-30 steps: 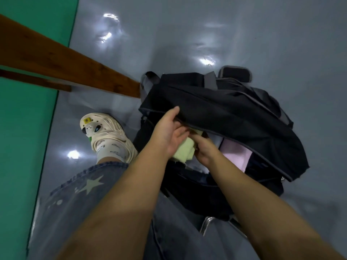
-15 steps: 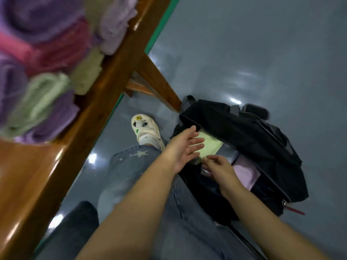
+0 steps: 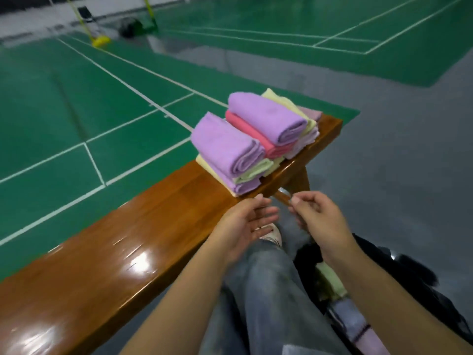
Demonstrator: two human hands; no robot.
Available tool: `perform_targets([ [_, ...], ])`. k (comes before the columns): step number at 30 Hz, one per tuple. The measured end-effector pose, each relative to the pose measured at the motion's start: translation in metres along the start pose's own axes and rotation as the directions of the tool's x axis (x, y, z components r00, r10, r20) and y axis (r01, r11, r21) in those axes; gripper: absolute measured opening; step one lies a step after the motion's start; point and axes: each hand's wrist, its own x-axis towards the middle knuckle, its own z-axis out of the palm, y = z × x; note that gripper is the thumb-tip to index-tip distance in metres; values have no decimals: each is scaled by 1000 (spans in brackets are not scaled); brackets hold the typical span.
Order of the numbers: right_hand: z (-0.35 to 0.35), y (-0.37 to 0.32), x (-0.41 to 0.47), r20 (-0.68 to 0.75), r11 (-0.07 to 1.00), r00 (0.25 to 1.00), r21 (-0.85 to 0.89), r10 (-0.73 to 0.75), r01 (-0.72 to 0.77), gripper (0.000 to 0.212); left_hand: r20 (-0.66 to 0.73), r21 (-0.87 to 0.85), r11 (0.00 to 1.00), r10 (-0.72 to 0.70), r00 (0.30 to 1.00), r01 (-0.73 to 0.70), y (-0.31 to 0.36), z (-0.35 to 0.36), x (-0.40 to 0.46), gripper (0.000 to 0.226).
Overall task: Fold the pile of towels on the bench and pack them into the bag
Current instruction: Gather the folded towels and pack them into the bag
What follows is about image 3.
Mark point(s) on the person's right hand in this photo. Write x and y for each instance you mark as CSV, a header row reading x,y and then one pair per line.
x,y
321,222

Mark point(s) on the person's left hand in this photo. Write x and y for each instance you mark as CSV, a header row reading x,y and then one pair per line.
x,y
244,225

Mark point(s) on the purple towel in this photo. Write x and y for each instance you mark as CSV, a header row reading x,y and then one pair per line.
x,y
244,185
266,114
225,144

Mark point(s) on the light green striped towel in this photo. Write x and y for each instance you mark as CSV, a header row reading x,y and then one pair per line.
x,y
255,171

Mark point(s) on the hot pink towel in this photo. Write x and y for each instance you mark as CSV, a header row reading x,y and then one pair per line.
x,y
255,136

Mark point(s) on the person's left forearm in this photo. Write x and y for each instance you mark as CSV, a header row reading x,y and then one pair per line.
x,y
177,307

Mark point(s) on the person's right forearm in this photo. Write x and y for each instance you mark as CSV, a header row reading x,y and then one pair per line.
x,y
392,307

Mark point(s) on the person's white shoe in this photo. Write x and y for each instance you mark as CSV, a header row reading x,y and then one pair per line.
x,y
272,234

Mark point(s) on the person's grey trousers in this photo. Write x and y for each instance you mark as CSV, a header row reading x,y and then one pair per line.
x,y
266,299

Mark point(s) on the brown wooden bench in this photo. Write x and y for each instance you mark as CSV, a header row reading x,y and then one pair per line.
x,y
111,255

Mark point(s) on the black sports bag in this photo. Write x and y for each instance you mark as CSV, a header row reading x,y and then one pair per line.
x,y
131,27

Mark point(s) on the dark folding chair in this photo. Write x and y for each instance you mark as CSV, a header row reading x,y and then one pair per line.
x,y
86,14

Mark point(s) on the yellow net post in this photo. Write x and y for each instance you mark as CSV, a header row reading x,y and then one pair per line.
x,y
149,11
101,41

